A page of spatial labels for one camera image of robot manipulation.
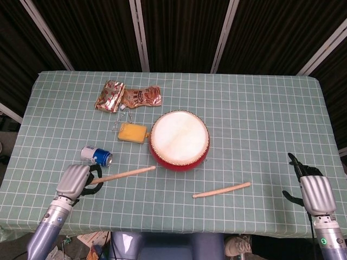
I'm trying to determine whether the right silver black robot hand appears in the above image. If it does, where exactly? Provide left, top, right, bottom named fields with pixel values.
left=281, top=153, right=338, bottom=217

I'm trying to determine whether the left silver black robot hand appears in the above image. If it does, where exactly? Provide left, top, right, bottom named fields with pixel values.
left=55, top=164, right=104, bottom=206

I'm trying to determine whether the pale wooden drumstick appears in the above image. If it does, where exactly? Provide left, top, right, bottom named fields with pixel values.
left=91, top=165, right=157, bottom=185
left=192, top=181, right=252, bottom=199

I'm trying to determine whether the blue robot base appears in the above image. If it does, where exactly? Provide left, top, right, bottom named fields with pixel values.
left=110, top=231, right=226, bottom=260

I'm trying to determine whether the red drum with white skin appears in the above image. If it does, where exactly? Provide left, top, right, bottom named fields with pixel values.
left=148, top=110, right=209, bottom=173

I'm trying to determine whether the blue and white drink can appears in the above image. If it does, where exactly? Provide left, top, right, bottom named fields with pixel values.
left=80, top=145, right=113, bottom=168

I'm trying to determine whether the white printed paper sheet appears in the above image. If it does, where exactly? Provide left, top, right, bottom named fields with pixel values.
left=77, top=231, right=111, bottom=249

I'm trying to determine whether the yellow sponge with green base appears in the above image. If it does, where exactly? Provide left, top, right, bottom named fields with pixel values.
left=118, top=122, right=149, bottom=144

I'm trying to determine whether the gold snack wrapper red print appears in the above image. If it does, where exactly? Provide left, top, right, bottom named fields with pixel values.
left=94, top=80, right=126, bottom=114

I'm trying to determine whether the grey white sneaker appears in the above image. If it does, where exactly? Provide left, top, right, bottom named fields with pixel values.
left=224, top=235, right=253, bottom=257

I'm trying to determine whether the green checked tablecloth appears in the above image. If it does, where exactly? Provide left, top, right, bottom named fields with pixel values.
left=0, top=70, right=347, bottom=239

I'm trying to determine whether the orange foil snack packet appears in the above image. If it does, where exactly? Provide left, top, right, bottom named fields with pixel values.
left=121, top=86, right=163, bottom=108

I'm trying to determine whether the dark ribbed partition panel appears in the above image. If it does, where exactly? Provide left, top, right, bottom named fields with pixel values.
left=34, top=0, right=144, bottom=72
left=0, top=0, right=67, bottom=117
left=309, top=27, right=347, bottom=152
left=219, top=0, right=343, bottom=75
left=140, top=0, right=231, bottom=73

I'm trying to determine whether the silver bead chain white tag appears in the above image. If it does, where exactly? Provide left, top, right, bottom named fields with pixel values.
left=112, top=104, right=135, bottom=133

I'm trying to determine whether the white partition post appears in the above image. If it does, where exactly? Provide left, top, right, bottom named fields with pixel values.
left=19, top=0, right=74, bottom=72
left=0, top=102, right=24, bottom=124
left=297, top=20, right=347, bottom=76
left=210, top=0, right=240, bottom=73
left=128, top=0, right=150, bottom=73

